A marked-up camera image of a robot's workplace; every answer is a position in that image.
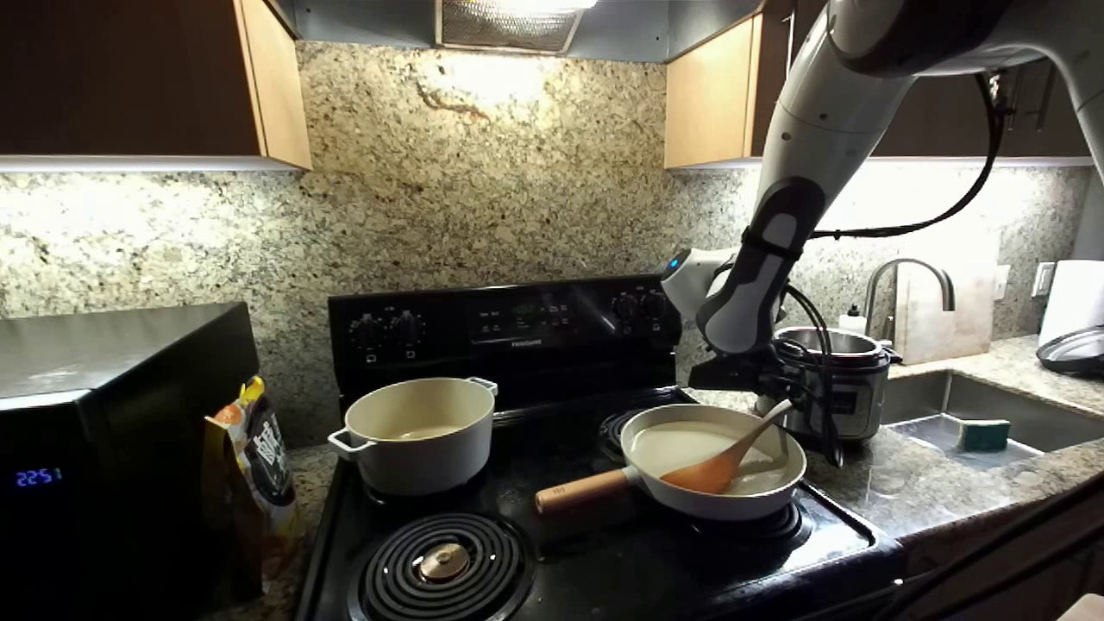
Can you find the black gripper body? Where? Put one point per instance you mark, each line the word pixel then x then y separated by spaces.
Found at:
pixel 770 373

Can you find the wooden spatula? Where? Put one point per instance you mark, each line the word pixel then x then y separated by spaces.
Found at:
pixel 716 451

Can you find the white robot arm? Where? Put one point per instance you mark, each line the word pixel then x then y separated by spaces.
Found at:
pixel 837 106

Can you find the stainless pressure cooker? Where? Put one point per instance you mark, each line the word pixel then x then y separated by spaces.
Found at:
pixel 841 385

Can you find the white soap bottle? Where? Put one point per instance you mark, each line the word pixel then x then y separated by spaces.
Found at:
pixel 852 323

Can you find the chrome kitchen faucet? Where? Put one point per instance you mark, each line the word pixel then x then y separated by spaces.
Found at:
pixel 904 297

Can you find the steel sink basin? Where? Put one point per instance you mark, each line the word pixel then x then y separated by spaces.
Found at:
pixel 934 405

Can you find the black electric stove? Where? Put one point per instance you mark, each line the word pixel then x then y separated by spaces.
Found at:
pixel 555 529

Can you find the green sponge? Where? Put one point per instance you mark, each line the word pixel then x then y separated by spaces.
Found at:
pixel 984 437

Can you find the right upper wooden cabinet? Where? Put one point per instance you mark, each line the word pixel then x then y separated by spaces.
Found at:
pixel 721 91

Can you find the wooden cabinet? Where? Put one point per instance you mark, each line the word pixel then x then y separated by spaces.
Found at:
pixel 149 86
pixel 721 91

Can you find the dark object on counter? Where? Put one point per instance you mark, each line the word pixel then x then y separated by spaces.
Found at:
pixel 1077 354

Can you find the range hood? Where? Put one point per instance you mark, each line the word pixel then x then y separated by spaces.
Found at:
pixel 567 29

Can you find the snack bag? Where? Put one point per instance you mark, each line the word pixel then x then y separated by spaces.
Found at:
pixel 248 463

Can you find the black microwave oven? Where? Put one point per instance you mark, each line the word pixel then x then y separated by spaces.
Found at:
pixel 101 429

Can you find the left upper wooden cabinet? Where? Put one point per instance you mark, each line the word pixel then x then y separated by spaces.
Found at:
pixel 149 86

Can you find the cream frying pan wooden handle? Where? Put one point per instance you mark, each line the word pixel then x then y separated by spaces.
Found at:
pixel 640 443

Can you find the cream pot with handles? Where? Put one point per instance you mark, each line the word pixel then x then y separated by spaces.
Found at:
pixel 420 437

